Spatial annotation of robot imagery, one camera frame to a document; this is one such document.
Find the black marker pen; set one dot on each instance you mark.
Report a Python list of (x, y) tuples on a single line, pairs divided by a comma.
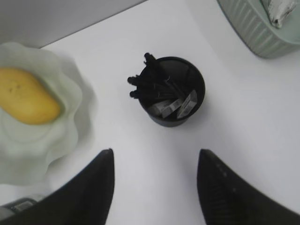
[(145, 84), (151, 94), (161, 74)]

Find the yellow mango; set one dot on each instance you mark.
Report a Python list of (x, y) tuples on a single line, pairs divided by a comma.
[(25, 98)]

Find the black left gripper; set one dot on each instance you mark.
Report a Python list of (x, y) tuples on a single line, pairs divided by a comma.
[(84, 200)]

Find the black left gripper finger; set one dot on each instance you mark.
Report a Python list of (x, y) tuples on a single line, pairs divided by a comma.
[(227, 199)]

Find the white waste paper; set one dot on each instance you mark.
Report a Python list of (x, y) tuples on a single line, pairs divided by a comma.
[(278, 10)]

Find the black mesh pen holder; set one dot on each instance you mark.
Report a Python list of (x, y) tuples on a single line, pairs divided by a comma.
[(188, 78)]

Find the grey white eraser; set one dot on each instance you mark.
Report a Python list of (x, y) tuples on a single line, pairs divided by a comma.
[(157, 108), (188, 105), (171, 108)]

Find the pale green woven basket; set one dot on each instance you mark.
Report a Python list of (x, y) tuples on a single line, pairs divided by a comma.
[(250, 21)]

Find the pale green wavy plate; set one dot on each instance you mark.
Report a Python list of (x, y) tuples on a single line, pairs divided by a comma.
[(26, 151)]

